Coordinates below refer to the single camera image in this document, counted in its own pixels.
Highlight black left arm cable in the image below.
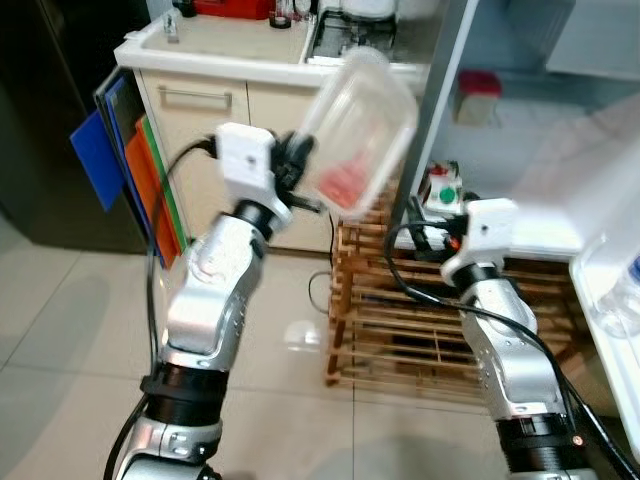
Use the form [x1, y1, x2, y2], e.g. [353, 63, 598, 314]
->
[145, 138, 219, 376]

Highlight wooden slatted rack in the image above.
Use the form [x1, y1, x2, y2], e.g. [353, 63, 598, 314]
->
[326, 190, 591, 393]

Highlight orange cutting board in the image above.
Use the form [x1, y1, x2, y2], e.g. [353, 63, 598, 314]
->
[125, 140, 183, 271]

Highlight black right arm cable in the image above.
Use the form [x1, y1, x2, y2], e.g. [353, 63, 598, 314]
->
[383, 222, 640, 480]

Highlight dark framed blue board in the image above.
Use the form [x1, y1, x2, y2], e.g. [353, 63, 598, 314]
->
[94, 65, 153, 251]

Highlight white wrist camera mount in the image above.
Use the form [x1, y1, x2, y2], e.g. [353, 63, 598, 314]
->
[441, 198, 520, 281]
[216, 122, 277, 208]

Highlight silver drawer handle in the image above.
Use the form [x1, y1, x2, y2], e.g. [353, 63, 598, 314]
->
[157, 86, 233, 109]

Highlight red box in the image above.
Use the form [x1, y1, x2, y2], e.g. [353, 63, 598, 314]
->
[195, 0, 273, 20]

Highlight cream kitchen counter cabinet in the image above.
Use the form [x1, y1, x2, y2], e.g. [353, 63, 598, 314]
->
[113, 10, 441, 256]

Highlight clear plastic food container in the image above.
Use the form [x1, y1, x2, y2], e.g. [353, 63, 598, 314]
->
[297, 45, 419, 223]

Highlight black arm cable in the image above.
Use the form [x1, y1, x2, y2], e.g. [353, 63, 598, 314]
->
[383, 222, 640, 480]
[145, 138, 219, 376]

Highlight black fridge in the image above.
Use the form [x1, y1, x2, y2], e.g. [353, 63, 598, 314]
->
[0, 0, 151, 251]

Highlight white fridge door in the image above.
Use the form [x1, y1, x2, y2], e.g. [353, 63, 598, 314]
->
[500, 100, 640, 441]

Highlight clear water bottle blue label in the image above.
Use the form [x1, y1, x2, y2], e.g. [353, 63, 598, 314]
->
[598, 255, 640, 338]

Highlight white packet with green dot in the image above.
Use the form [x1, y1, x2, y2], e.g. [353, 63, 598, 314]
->
[425, 163, 463, 216]

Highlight gas stove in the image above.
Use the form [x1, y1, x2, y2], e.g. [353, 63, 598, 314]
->
[305, 10, 401, 66]

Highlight green cutting board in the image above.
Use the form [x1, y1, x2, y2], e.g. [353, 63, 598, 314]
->
[138, 113, 191, 251]

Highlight red lid food container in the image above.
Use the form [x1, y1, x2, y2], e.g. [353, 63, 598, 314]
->
[457, 70, 503, 127]

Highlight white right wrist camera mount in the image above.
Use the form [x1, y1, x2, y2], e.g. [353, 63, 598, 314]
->
[441, 198, 520, 281]

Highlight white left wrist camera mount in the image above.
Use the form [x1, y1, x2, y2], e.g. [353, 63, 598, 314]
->
[216, 122, 277, 208]

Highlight white pot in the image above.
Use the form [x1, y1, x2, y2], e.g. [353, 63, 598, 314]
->
[340, 0, 401, 21]

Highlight red meat slices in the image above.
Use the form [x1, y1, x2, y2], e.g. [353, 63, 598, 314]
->
[318, 150, 377, 212]

